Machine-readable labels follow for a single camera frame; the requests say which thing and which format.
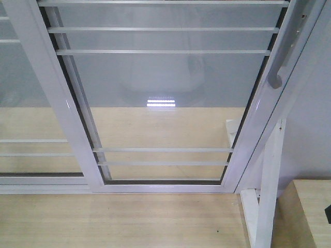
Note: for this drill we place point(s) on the white framed transparent sliding door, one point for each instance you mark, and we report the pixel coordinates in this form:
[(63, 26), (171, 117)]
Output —
[(140, 96)]

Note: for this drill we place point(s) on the silver door handle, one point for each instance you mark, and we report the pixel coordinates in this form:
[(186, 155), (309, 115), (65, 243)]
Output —
[(289, 30)]

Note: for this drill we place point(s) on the fixed white glass door panel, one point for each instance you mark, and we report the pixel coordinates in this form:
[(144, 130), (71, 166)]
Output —
[(44, 147)]

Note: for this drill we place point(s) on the black robot part at edge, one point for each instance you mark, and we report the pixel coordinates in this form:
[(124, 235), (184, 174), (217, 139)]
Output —
[(328, 213)]

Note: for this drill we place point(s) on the light wooden base platform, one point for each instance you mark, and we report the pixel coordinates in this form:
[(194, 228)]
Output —
[(116, 219)]

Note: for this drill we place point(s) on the light wooden box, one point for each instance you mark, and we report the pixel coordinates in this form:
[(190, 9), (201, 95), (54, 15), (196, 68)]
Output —
[(300, 219)]

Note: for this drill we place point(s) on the white outer door frame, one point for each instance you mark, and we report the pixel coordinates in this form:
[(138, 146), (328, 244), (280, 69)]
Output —
[(303, 100)]

